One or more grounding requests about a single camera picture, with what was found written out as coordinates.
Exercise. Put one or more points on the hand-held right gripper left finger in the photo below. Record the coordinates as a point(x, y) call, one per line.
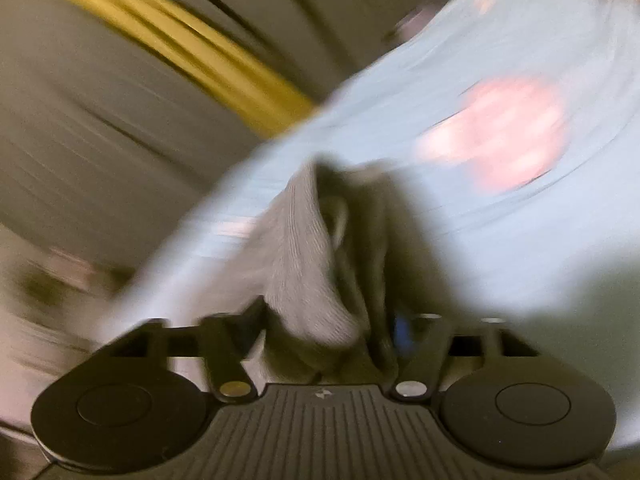
point(220, 342)

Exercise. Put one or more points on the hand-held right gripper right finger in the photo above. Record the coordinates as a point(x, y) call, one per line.
point(401, 331)

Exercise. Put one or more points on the grey pants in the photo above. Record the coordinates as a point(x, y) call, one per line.
point(330, 270)

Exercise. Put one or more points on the light blue printed bed sheet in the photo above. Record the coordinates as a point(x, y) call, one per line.
point(475, 220)

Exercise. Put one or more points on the yellow curtain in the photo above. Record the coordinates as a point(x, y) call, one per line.
point(200, 55)

